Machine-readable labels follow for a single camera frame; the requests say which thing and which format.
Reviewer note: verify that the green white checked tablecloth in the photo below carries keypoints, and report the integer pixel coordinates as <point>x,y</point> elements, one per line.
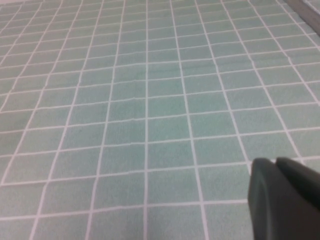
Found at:
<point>125,112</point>

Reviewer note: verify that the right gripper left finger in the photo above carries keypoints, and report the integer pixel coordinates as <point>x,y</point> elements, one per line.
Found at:
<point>265,200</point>

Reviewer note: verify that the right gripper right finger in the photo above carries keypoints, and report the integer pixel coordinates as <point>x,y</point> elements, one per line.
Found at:
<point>302,205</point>

